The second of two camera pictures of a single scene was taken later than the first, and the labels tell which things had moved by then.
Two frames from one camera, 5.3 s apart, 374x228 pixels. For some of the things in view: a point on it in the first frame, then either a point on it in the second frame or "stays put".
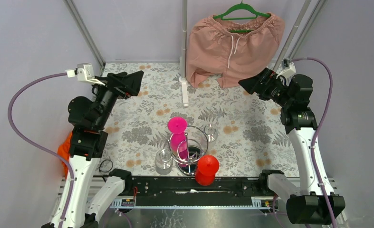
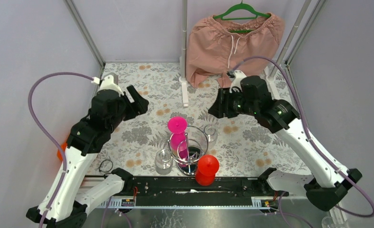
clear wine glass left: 164,163 stays put
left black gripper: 120,85 → 127,102
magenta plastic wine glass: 177,125 stays put
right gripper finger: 251,84 → 220,106
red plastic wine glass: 208,165 stays put
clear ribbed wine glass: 210,132 stays put
